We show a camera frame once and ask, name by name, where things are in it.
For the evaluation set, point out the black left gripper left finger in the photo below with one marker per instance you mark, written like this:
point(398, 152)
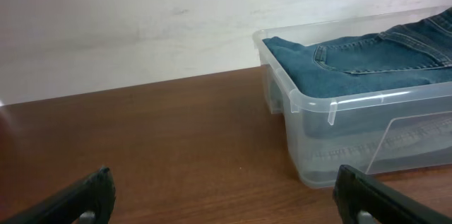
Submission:
point(89, 200)

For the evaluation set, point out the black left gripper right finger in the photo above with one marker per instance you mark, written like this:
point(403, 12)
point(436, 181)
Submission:
point(362, 199)

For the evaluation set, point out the light blue jeans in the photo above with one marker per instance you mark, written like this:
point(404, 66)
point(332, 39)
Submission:
point(402, 137)

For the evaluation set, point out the dark blue jeans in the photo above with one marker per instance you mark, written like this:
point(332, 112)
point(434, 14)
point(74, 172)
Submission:
point(407, 55)

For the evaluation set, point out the clear plastic storage bin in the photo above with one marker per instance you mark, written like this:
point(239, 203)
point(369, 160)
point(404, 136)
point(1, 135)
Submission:
point(371, 92)

